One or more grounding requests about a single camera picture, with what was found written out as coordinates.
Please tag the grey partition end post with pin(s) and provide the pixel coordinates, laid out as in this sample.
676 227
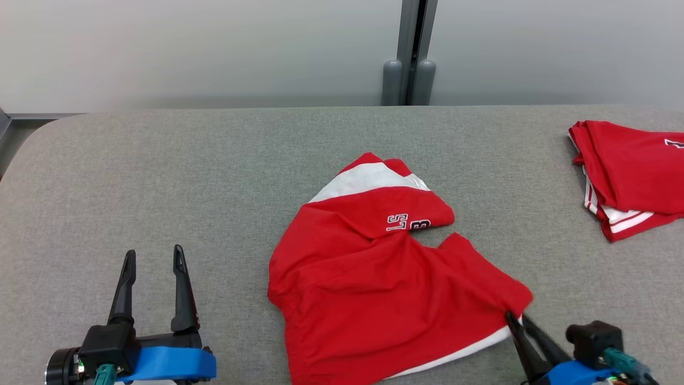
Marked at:
2 122

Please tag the red and white numbered jersey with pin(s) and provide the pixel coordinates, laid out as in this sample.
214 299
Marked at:
630 171

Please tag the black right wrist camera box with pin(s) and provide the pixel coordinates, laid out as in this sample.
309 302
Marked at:
596 342

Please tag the grey rounded partition foot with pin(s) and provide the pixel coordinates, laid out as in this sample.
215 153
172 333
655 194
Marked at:
391 83
425 83

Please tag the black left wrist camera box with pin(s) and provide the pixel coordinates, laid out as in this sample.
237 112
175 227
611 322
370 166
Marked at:
109 345

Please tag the grey partition joint post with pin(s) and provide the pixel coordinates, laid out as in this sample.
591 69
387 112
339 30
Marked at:
407 32

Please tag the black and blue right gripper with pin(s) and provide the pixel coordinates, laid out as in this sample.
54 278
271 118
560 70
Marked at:
572 374

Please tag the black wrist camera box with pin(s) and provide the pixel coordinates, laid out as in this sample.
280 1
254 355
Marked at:
596 342
109 345

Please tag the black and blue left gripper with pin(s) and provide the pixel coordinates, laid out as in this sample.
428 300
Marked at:
171 363

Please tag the red shorts with white stripe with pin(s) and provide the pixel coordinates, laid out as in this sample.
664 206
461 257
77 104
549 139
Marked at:
363 299

